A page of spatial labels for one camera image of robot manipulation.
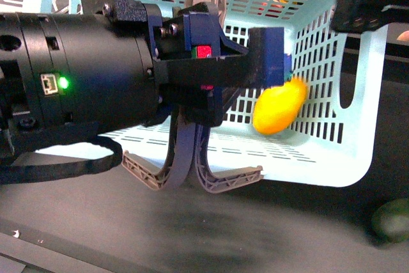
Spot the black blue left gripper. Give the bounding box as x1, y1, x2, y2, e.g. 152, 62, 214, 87
147, 2, 291, 127

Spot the light blue plastic basket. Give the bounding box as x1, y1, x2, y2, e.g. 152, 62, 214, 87
24, 0, 389, 188

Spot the yellow mango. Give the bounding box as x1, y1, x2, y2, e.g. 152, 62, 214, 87
252, 77, 308, 136

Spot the black cable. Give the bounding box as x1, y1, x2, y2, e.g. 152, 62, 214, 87
0, 135, 124, 185

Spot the green avocado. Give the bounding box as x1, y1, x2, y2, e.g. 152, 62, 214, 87
371, 198, 408, 244

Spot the peach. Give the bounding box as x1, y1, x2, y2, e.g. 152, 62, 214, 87
396, 30, 409, 42

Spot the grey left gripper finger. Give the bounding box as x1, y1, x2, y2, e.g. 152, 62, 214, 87
121, 107, 196, 191
191, 124, 263, 194

